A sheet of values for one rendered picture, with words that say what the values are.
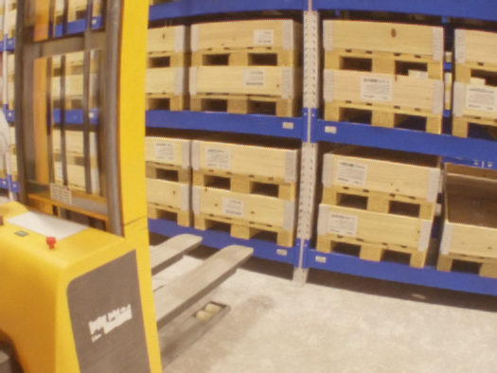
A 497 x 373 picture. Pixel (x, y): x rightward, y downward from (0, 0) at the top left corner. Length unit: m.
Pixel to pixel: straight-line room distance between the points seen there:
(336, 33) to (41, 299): 2.28
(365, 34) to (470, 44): 0.70
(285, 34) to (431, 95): 1.05
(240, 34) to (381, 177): 1.37
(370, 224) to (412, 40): 1.24
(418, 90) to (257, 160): 1.24
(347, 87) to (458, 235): 1.21
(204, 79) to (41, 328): 2.27
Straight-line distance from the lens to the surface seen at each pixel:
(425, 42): 2.67
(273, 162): 2.91
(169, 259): 2.63
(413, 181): 2.70
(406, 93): 2.65
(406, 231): 2.78
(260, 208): 3.02
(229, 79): 3.02
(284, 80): 2.83
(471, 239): 2.80
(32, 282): 1.41
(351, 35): 2.73
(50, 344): 1.40
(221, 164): 3.09
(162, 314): 2.02
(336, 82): 2.73
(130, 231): 1.57
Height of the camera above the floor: 1.42
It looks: 13 degrees down
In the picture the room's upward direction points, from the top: 1 degrees clockwise
